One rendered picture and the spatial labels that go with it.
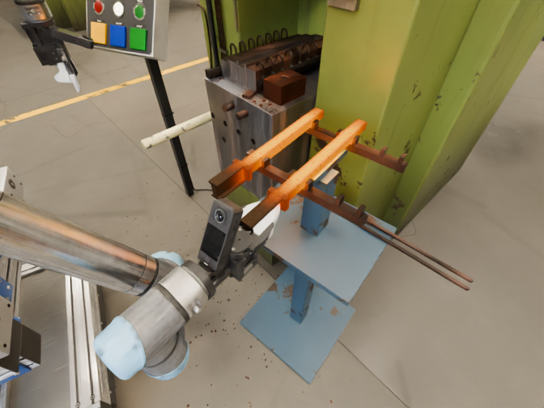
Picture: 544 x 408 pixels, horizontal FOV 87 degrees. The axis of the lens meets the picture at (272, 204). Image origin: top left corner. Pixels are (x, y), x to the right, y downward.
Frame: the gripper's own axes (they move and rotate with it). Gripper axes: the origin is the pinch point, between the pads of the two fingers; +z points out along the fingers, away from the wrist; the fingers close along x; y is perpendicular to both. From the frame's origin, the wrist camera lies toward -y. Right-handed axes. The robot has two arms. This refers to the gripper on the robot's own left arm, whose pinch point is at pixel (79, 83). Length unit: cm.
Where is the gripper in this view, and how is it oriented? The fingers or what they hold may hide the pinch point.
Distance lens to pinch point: 129.2
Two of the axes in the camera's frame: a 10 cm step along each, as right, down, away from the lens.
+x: 4.7, 6.4, -6.0
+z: 0.0, 6.8, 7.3
